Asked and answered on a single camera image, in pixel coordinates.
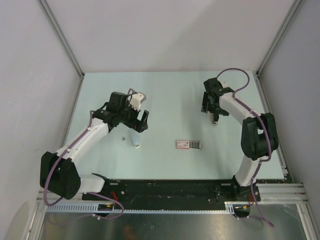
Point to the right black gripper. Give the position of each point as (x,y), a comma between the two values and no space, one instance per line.
(206,107)

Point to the beige black stapler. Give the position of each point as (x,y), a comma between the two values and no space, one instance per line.
(214,118)

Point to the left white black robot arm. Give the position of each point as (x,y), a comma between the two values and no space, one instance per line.
(58,170)

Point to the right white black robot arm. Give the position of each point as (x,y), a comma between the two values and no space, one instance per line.
(259,137)

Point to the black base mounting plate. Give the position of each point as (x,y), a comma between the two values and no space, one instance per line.
(225,190)

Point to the red white staple box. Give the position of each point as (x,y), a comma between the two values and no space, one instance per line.
(188,144)

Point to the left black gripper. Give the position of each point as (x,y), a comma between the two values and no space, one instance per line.
(136,124)

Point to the aluminium frame rail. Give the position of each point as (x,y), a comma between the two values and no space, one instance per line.
(282,192)

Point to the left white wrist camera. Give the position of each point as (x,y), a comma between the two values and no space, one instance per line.
(136,100)

